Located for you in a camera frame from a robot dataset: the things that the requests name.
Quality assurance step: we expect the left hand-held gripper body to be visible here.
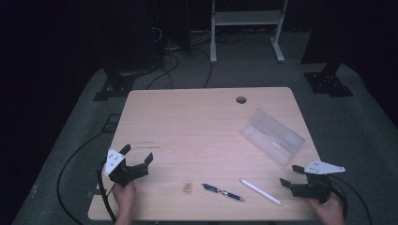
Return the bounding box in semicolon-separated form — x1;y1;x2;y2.
104;148;150;188

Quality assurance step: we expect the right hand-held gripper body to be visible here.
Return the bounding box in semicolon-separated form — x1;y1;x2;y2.
290;158;346;204

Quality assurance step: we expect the white pen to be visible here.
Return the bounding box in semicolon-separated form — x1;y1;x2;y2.
238;178;283;206

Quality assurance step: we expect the clear plastic pencil case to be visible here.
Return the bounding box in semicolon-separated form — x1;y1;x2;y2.
239;107;306;167

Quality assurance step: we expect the blue pen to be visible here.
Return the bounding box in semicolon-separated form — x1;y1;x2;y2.
201;183;246;203

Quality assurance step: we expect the person's left hand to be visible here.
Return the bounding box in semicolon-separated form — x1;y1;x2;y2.
112;181;137;219

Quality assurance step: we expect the person's right hand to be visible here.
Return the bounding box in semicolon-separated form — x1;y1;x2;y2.
308;194;345;225

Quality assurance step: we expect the black stand with base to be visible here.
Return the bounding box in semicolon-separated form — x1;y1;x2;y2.
93;0;163;102
300;0;355;98

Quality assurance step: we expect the white metal stand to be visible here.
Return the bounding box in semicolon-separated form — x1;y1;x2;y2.
209;0;289;64

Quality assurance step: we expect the thick black gripper cable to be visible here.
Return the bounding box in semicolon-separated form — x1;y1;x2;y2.
97;160;117;223

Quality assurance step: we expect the black metal floor frame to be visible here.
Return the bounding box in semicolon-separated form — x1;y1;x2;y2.
102;113;122;134

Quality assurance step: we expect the thin black cable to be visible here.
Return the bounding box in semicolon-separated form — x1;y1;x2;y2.
55;130;111;225

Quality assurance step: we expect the black floor cable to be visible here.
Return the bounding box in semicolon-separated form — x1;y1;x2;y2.
145;52;180;90
190;46;214;89

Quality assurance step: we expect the white looped cable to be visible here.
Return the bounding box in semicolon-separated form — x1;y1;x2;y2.
151;27;164;43

